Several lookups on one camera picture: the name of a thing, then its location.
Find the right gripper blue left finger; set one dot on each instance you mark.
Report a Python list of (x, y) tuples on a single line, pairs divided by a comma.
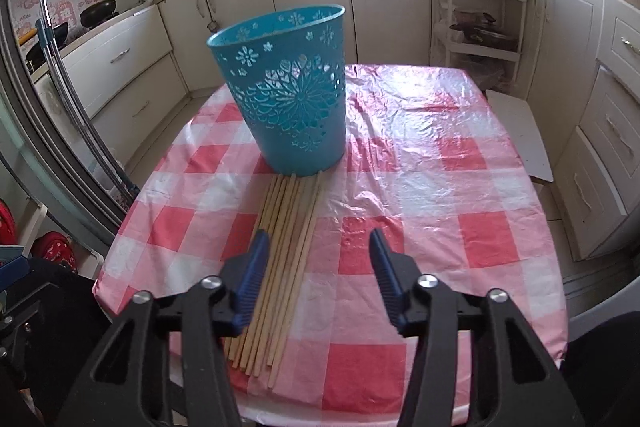
[(248, 271)]

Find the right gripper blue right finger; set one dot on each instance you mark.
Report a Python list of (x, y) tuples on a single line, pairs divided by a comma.
[(391, 271)]

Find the wooden chopstick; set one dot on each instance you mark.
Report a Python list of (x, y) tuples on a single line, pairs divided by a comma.
[(305, 208), (247, 295), (275, 219), (300, 260), (277, 193), (278, 279), (273, 256), (222, 313)]

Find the pink checked plastic tablecloth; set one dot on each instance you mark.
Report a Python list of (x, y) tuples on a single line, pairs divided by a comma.
[(426, 162)]

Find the red patterned bag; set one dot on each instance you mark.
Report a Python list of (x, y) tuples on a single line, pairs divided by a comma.
[(52, 246)]

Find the white board leaning on cabinet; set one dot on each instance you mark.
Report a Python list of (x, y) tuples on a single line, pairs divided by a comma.
[(518, 120)]

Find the teal perforated plastic basket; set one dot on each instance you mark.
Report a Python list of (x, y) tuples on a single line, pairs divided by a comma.
[(286, 73)]

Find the white tiered storage rack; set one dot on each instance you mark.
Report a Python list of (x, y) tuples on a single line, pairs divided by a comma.
[(483, 36)]

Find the black frying pan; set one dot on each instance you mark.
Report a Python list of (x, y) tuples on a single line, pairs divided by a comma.
[(96, 14)]

